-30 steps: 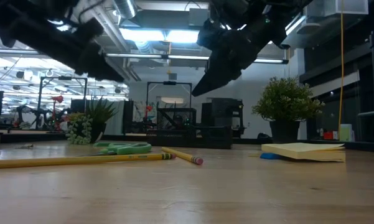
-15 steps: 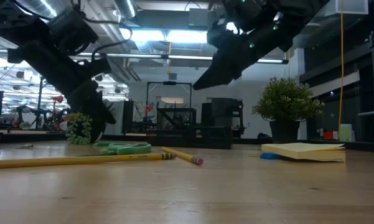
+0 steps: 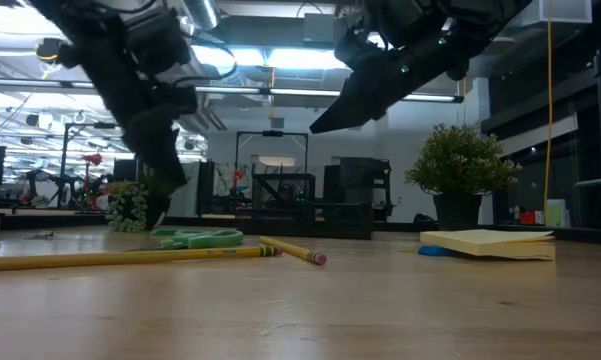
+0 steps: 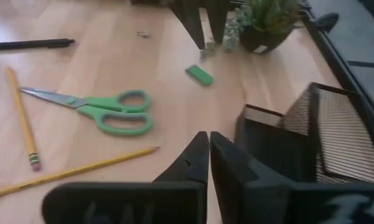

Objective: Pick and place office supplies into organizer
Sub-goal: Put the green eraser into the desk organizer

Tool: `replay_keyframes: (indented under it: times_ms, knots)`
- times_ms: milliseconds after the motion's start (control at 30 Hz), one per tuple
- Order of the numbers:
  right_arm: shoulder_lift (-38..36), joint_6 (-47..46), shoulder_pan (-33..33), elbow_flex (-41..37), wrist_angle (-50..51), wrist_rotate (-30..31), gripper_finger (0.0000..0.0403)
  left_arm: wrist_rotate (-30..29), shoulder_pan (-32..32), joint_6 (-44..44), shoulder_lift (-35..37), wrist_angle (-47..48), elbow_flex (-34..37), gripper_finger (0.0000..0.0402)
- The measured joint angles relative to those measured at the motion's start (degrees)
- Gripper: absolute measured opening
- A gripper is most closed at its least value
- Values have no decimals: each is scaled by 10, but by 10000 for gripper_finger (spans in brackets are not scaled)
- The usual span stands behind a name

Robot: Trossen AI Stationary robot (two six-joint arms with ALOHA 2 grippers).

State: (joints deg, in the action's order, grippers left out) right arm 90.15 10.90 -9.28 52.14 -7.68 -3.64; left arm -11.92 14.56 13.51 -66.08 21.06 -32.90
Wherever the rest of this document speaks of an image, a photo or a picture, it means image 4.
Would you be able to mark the yellow pencil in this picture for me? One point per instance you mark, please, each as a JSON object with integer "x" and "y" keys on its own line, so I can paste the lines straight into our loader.
{"x": 71, "y": 171}
{"x": 22, "y": 118}

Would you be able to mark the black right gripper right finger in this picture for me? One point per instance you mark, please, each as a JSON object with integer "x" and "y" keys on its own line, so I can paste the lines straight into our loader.
{"x": 252, "y": 199}

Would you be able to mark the green eraser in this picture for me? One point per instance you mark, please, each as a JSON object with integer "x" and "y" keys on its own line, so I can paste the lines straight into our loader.
{"x": 199, "y": 75}

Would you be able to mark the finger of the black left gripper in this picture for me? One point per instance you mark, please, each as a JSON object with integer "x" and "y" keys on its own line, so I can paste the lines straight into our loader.
{"x": 191, "y": 18}
{"x": 218, "y": 18}

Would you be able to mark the small grey scrap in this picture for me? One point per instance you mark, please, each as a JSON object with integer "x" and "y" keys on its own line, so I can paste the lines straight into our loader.
{"x": 143, "y": 34}

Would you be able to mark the black pen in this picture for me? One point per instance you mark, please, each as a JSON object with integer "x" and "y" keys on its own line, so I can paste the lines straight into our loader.
{"x": 28, "y": 44}

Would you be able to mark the black mesh desk organizer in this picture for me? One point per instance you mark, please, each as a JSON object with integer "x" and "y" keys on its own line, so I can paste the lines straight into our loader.
{"x": 339, "y": 137}

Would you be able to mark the succulent plant in black pot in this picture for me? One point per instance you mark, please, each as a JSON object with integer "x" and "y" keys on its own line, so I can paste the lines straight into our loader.
{"x": 261, "y": 37}

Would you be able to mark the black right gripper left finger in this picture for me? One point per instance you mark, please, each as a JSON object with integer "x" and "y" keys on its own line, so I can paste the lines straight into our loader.
{"x": 127, "y": 202}

